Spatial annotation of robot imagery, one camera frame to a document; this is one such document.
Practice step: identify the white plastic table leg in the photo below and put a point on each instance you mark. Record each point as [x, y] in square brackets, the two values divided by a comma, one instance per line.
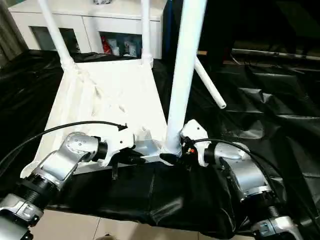
[211, 83]
[57, 35]
[146, 32]
[185, 67]

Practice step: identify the black box with yellow label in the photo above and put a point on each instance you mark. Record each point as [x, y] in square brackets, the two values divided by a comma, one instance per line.
[217, 25]

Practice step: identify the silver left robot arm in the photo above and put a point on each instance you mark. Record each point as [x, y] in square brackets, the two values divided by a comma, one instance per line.
[62, 162]

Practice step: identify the red package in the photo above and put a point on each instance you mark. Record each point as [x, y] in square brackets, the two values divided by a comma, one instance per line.
[105, 46]

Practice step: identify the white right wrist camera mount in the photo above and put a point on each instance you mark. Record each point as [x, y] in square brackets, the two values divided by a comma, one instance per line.
[196, 130]

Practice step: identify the black work mat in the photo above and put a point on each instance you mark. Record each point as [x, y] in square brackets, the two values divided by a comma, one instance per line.
[262, 120]

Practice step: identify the white glass-door cabinet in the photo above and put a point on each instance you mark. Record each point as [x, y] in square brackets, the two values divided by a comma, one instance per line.
[85, 20]

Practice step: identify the grey patterned ornament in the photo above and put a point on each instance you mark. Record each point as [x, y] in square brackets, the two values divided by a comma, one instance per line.
[101, 1]

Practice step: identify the grey curtain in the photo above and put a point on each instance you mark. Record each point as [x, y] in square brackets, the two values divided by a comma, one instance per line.
[11, 32]

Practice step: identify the black left robot foot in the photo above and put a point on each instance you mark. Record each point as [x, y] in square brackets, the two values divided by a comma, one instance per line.
[105, 237]

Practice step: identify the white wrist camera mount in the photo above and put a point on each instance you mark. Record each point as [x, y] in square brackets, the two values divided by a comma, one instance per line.
[196, 130]
[120, 142]

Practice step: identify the white bottle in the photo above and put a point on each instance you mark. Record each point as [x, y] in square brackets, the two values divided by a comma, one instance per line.
[116, 50]

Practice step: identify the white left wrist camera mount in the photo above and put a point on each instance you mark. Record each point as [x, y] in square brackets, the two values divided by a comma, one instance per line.
[120, 142]

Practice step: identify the dark metal rail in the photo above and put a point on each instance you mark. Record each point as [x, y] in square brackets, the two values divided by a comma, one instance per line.
[275, 53]

